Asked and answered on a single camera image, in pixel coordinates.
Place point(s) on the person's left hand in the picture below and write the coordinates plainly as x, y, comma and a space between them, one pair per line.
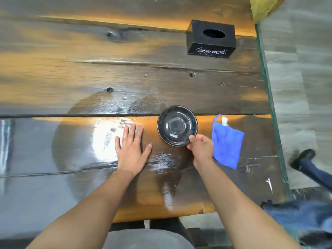
131, 155

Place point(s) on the person's right hand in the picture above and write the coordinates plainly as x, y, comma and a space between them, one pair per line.
202, 150

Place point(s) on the person's left middle finger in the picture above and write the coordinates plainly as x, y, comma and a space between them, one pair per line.
132, 134

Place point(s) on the person's left little finger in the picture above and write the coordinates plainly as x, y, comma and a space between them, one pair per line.
118, 145

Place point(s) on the person's right thumb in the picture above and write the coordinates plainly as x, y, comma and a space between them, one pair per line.
193, 139

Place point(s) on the person's left thumb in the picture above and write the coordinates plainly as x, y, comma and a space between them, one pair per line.
147, 150

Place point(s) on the black round plate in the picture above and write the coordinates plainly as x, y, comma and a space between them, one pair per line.
177, 125

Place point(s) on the person's left forearm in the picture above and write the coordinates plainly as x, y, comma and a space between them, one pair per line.
85, 212

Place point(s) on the person's right forearm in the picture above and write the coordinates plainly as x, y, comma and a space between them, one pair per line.
241, 207

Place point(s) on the blue cleaning cloth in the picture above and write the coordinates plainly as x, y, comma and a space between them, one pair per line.
227, 145

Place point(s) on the grey round stool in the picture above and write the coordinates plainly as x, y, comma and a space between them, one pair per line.
147, 239

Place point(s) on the black tissue box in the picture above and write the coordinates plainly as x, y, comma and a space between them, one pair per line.
210, 40

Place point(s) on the black shoe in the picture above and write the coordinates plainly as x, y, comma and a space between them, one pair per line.
303, 158

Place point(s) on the blue trouser leg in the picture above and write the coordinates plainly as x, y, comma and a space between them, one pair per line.
317, 173
298, 215

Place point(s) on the yellow board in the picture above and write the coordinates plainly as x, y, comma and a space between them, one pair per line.
264, 6

